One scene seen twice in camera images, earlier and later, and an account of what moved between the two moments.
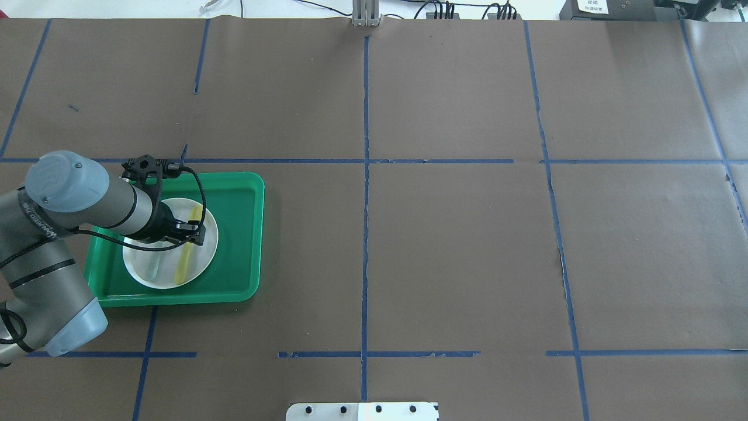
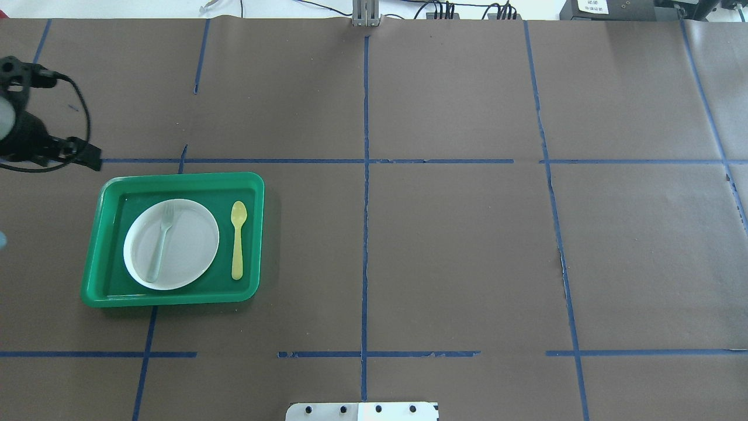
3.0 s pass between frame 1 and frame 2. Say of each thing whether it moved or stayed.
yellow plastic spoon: moved
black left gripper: moved
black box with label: stayed
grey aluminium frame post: stayed
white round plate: stayed
